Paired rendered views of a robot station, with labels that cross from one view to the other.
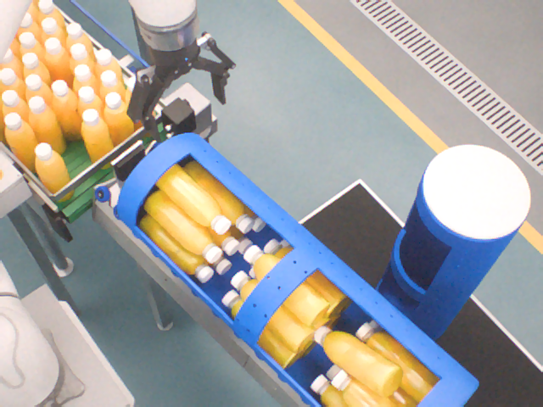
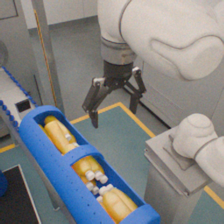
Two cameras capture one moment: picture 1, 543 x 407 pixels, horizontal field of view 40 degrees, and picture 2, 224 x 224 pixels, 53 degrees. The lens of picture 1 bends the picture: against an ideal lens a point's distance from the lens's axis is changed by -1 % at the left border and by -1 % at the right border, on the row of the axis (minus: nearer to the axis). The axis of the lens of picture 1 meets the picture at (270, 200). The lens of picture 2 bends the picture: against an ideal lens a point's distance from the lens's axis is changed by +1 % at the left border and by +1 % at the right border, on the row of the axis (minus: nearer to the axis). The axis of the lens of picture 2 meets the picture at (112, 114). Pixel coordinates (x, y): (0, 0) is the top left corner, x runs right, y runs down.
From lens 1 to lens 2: 141 cm
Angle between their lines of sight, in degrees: 76
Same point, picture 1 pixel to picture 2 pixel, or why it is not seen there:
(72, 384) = (167, 146)
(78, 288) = not seen: outside the picture
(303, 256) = (67, 160)
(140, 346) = not seen: outside the picture
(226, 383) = not seen: outside the picture
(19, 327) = (188, 123)
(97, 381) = (158, 149)
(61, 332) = (177, 168)
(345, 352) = (62, 137)
